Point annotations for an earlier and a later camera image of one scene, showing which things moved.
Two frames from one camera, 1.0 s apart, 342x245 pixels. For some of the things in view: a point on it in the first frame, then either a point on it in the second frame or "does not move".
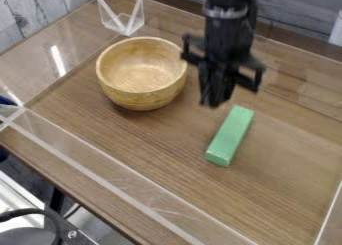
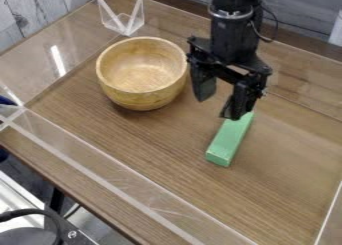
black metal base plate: (74, 236) does not move
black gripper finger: (227, 76) -> (242, 100)
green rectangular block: (229, 136) does not move
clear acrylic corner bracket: (122, 22) does not move
